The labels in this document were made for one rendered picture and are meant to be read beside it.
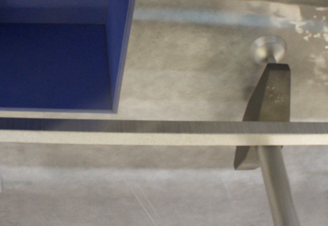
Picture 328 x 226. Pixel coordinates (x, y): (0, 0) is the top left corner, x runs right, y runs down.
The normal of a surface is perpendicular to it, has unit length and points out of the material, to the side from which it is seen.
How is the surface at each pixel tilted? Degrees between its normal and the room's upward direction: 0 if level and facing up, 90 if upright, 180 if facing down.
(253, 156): 0
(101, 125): 90
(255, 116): 90
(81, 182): 0
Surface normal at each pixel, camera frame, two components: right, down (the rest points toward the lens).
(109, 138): 0.11, 0.72
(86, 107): 0.15, -0.69
